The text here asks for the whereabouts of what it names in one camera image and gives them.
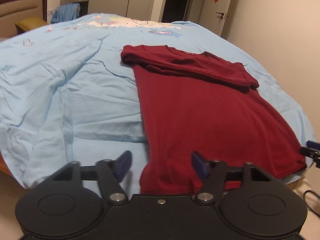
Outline dark red knit shirt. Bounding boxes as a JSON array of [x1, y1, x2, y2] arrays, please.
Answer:
[[120, 45, 306, 194]]

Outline white bedroom door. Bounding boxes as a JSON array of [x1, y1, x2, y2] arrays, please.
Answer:
[[198, 0, 236, 36]]

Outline blue clothes pile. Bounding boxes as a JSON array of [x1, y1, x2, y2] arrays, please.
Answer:
[[50, 3, 81, 24]]

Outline light blue printed bed sheet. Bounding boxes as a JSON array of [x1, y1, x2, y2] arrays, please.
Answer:
[[1, 14, 316, 194]]

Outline olive green pillow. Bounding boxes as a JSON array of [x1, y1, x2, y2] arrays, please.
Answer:
[[15, 17, 48, 33]]

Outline brown padded bed headboard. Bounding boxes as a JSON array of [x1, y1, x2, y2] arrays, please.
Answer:
[[1, 0, 47, 39]]

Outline black cable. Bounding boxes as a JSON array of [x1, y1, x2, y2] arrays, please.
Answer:
[[302, 189, 320, 218]]

